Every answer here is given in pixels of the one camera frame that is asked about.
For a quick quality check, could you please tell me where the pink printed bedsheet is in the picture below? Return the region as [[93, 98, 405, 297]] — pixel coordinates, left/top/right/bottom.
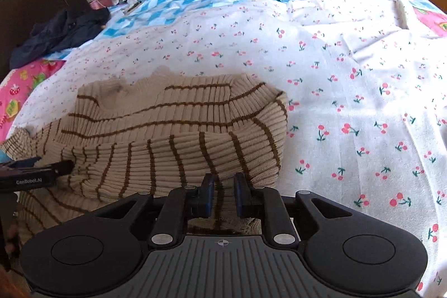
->
[[0, 6, 447, 142]]

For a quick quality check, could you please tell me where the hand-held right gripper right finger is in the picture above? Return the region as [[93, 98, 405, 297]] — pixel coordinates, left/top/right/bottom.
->
[[233, 172, 353, 247]]

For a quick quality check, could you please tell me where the white cherry print sheet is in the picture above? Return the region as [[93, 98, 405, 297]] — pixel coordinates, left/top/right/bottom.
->
[[7, 0, 447, 292]]

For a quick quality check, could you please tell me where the dark wooden headboard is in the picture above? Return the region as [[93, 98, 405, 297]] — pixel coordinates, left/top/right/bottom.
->
[[0, 0, 92, 82]]

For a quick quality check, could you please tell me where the blue white checked quilt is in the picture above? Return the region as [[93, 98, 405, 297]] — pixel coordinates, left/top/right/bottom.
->
[[45, 0, 434, 61]]

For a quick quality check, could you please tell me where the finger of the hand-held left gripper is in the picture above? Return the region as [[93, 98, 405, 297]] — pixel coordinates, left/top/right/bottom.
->
[[42, 160, 75, 178], [0, 156, 42, 169]]

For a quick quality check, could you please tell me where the beige brown striped knit sweater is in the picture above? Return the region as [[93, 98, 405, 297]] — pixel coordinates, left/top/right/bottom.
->
[[0, 70, 290, 243]]

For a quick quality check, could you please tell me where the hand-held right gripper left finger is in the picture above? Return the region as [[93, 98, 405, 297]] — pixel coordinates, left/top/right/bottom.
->
[[91, 173, 215, 249]]

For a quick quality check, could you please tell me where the dark jacket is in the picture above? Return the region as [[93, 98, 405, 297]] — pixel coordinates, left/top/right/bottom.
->
[[10, 8, 111, 70]]

